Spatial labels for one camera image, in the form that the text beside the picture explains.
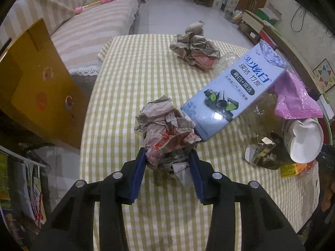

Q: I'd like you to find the pink plastic wrapper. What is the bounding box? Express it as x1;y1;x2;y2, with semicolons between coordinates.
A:
273;70;323;121

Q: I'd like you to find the checkered yellow tablecloth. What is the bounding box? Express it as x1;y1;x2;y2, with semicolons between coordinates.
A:
80;34;321;251

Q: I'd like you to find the printed paper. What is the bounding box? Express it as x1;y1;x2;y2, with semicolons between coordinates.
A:
169;20;222;70
134;95;203;187

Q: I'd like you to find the brown cardboard box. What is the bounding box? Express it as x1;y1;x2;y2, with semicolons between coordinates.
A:
0;18;97;151

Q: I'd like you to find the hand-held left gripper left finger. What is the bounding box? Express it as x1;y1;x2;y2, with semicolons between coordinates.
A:
31;147;147;251

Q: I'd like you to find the striped beige sofa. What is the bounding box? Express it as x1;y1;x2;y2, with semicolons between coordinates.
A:
0;0;139;76

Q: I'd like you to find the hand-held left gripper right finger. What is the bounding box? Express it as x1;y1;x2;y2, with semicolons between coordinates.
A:
188;150;307;251

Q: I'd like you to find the green and white box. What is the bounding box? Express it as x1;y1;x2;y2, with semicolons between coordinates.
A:
258;6;282;27

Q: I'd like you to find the light blue toothpaste box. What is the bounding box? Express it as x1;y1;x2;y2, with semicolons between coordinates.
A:
180;40;288;141

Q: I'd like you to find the framed star checkers board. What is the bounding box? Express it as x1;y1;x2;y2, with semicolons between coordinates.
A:
313;59;335;92

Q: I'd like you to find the red flat box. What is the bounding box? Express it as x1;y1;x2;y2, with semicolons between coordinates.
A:
259;29;278;47

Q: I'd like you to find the magazine rack with papers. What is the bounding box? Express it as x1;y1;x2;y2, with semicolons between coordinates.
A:
0;144;55;241

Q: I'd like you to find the white paper cup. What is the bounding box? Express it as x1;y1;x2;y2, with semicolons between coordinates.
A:
283;118;324;164

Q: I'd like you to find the hanging cable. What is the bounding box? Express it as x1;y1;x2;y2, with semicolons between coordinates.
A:
290;5;307;32

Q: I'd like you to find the red bin with green rim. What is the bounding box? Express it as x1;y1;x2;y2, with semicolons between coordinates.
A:
317;116;335;147

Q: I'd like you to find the cream wooden TV cabinet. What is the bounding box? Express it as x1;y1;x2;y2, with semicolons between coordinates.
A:
237;9;327;102

